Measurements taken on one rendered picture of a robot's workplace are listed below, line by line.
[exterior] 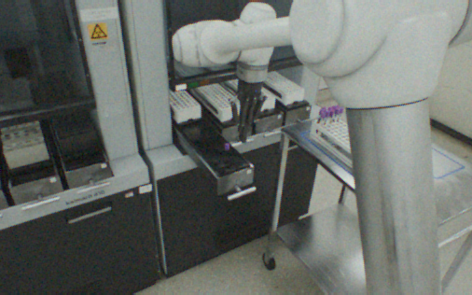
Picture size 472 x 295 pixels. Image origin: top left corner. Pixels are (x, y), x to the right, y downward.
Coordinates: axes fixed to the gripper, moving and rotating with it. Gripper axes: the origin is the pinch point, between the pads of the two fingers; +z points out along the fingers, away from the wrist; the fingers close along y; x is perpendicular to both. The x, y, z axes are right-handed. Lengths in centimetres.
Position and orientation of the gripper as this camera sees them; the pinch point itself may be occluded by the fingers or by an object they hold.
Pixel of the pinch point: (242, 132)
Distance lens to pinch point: 120.5
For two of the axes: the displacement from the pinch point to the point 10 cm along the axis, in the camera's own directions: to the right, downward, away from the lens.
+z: -1.0, 7.8, 6.2
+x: 4.2, 6.0, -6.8
